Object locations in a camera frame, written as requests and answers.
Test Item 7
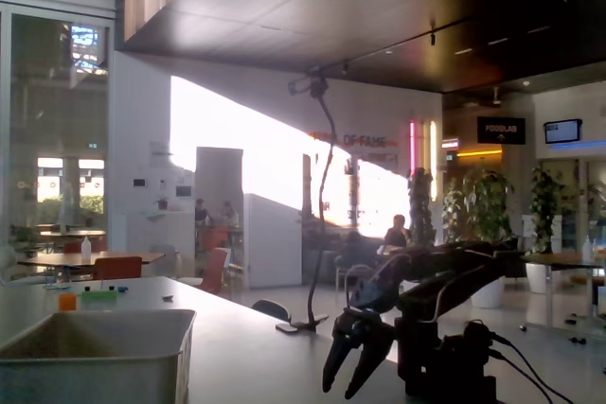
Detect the dark metal leg table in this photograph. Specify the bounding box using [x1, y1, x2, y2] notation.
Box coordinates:
[519, 252, 606, 344]

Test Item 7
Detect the black foodlab sign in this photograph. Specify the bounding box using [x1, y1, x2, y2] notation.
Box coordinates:
[476, 115, 526, 145]

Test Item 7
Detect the red chair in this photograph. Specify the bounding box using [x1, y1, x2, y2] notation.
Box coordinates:
[197, 247, 230, 295]

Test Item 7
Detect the seated person in light top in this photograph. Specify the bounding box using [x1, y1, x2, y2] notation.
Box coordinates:
[219, 200, 241, 228]

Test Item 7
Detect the tall dark plant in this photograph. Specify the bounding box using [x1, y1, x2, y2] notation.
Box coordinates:
[407, 167, 436, 248]

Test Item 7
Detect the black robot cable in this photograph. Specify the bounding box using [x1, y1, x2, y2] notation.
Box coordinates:
[490, 333, 576, 404]
[489, 351, 554, 404]

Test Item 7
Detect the green flat block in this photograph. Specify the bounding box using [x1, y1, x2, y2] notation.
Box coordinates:
[80, 289, 118, 302]

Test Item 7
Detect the white cabinet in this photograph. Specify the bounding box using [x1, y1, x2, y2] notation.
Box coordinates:
[243, 193, 304, 290]

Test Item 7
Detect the black gooseneck clamp holder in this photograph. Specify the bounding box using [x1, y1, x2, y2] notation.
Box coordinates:
[276, 73, 354, 334]

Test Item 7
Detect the seated person in dark top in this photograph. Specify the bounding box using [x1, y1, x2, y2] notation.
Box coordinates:
[194, 198, 212, 226]

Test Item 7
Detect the wooden cafe table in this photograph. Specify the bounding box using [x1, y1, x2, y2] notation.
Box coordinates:
[17, 251, 166, 282]

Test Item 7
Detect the dark green perforated chair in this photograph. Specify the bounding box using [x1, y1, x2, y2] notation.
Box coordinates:
[252, 298, 292, 323]

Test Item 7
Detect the orange chair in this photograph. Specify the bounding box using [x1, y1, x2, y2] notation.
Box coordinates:
[93, 255, 143, 281]

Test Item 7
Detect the leafy plant in white pot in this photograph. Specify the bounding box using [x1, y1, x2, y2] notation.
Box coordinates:
[525, 167, 565, 294]
[442, 167, 516, 309]

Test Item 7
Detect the wall mounted monitor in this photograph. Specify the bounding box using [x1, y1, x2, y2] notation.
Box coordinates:
[543, 118, 582, 145]

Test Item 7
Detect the white light tube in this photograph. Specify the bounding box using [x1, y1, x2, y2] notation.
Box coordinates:
[429, 120, 438, 202]

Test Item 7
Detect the round wooden table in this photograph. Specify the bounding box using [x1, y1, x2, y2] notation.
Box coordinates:
[40, 229, 107, 250]

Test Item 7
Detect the white plastic bin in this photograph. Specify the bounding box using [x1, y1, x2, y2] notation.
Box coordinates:
[0, 308, 197, 404]

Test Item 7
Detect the seated person silhouette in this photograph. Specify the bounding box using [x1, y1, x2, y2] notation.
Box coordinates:
[383, 214, 412, 250]

